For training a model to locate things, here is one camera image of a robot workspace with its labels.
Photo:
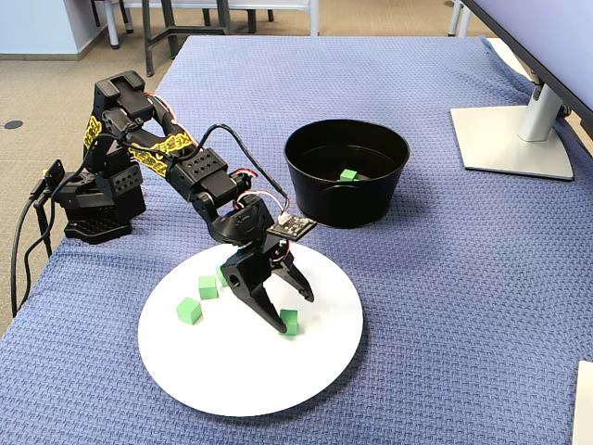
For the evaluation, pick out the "silver monitor stand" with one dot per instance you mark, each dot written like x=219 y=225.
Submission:
x=509 y=143

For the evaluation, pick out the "white round plate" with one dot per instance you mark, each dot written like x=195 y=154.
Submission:
x=231 y=371

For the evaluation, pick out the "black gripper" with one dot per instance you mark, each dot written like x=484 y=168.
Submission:
x=247 y=273

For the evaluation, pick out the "black round bowl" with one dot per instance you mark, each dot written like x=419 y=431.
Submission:
x=347 y=204

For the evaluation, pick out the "grey chair leg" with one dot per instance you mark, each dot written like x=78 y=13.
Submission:
x=456 y=18

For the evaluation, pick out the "blue woven cloth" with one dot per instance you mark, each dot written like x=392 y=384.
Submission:
x=440 y=278

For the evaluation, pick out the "black round floor cover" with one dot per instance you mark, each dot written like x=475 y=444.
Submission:
x=14 y=124

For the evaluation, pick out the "computer monitor screen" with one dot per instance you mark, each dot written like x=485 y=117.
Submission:
x=556 y=37

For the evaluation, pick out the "white flat board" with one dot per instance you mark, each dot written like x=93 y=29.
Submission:
x=584 y=403

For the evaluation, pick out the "white table leg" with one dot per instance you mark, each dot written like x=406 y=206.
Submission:
x=114 y=23

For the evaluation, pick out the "green cube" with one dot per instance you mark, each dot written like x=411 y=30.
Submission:
x=292 y=317
x=347 y=175
x=208 y=287
x=189 y=309
x=221 y=276

